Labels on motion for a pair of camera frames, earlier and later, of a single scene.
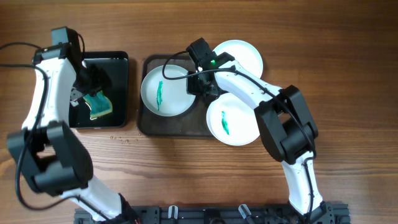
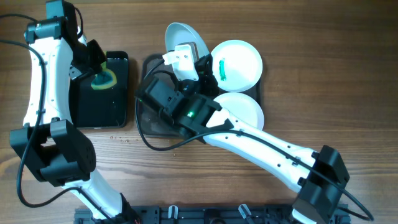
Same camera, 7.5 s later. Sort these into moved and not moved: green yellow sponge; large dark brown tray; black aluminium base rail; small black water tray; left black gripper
Moved: left black gripper; green yellow sponge
Not moved: black aluminium base rail; large dark brown tray; small black water tray
